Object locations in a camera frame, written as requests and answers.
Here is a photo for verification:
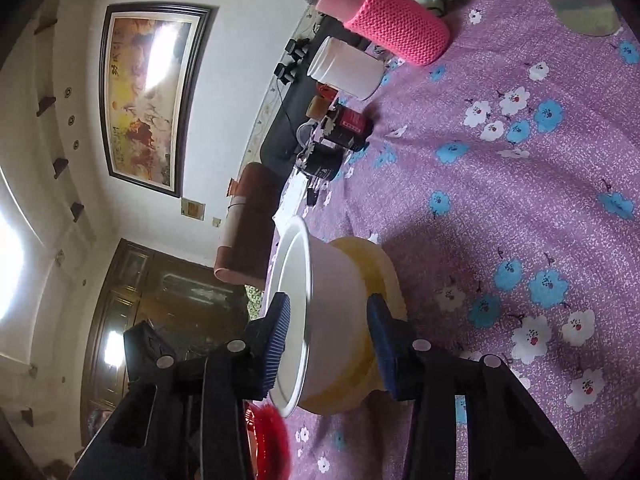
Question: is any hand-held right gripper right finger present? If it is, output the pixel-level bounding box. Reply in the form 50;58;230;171
366;295;586;480

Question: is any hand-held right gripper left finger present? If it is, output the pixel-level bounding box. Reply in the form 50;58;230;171
70;292;292;480

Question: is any white foam bowl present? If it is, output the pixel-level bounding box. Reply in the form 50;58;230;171
270;216;373;418

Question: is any cream plastic bowl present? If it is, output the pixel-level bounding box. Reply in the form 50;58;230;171
300;237;407;413

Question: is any red plate with white label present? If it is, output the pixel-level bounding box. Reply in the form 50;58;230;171
244;402;292;480

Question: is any green patterned blanket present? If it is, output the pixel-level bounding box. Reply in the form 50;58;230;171
245;285;271;321

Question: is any wooden glass-door cabinet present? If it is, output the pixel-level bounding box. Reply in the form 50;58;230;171
80;239;251;451

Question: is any brown armchair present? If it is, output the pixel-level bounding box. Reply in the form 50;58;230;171
214;162;288;288

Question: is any white paper notebook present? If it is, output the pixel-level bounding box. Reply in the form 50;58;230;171
272;172;308;226

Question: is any ceiling light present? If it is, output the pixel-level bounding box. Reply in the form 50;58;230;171
0;165;31;361

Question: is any black cylinder with white print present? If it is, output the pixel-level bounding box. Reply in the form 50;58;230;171
295;142;343;183

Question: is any black leather sofa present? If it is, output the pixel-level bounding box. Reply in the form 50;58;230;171
260;15;371;181

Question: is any wooden spool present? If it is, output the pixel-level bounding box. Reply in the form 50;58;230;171
306;95;333;121

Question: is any framed horse painting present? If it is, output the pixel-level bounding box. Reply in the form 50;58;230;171
101;4;219;198

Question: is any white plastic jar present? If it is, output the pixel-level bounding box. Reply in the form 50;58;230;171
306;36;383;101

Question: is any pink bottle with knitted sleeve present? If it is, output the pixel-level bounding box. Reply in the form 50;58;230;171
285;0;452;67

